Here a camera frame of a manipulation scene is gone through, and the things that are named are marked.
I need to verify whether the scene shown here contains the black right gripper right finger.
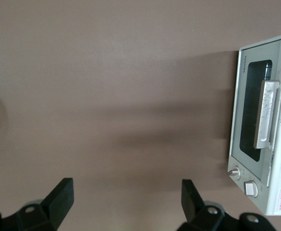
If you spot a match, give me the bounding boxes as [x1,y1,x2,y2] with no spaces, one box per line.
[179,179,229,231]

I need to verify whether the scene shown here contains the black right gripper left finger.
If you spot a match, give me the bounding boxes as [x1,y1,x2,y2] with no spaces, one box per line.
[0,178,74,231]

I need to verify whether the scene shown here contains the oven door with silver handle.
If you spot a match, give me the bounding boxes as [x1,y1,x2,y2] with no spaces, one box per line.
[229,36,281,169]

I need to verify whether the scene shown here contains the pointed silver oven knob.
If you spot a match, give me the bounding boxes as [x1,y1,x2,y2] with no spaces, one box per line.
[228,165,242,180]

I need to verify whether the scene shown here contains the blocky silver oven knob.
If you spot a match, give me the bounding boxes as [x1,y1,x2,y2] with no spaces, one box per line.
[243,180,259,197]

